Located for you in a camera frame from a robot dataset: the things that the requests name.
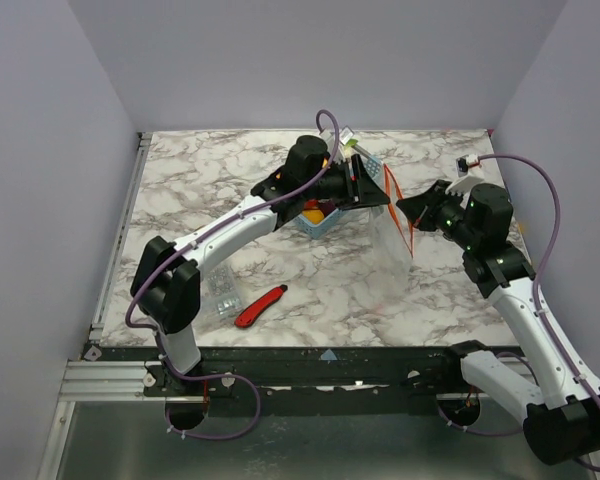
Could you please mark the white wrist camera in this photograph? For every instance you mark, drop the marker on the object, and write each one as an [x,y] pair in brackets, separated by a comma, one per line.
[470,174]
[345,134]

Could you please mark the red utility knife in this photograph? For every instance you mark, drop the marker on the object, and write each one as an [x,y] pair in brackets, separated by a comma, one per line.
[251,313]

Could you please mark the blue plastic basket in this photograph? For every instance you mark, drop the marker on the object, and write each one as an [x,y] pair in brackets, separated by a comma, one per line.
[373,166]

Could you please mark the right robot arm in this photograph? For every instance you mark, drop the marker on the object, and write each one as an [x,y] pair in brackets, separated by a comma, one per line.
[560,413]

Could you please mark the clear zip top bag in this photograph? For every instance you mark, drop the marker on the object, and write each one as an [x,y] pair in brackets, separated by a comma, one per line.
[392,238]

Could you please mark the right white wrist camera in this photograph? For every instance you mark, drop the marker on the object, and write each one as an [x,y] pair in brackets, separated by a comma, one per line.
[470,174]

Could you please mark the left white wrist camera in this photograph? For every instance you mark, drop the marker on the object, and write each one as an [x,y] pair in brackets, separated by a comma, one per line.
[345,134]

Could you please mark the aluminium frame rail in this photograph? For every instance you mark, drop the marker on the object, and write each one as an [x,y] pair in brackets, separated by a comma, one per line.
[110,280]

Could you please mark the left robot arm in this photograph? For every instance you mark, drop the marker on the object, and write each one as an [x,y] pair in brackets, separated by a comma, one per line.
[167,283]

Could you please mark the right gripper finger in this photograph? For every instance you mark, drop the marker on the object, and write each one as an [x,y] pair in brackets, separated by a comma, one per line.
[415,212]
[434,194]

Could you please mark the white cauliflower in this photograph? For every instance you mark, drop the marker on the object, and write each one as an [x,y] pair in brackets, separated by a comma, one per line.
[349,149]

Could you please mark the red chili pepper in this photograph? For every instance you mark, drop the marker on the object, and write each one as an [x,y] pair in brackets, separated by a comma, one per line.
[326,207]

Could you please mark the yellow orange potato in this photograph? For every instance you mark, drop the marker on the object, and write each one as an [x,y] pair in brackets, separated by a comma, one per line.
[314,216]

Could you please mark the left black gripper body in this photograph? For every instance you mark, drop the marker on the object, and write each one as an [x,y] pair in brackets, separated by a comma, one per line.
[334,185]

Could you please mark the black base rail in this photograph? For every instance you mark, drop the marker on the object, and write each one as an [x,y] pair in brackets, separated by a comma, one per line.
[286,381]

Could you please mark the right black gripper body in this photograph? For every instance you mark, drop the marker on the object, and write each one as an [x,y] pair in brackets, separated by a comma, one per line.
[434,208]

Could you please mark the clear plastic screw box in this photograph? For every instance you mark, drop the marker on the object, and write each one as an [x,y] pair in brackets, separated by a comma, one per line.
[222,297]

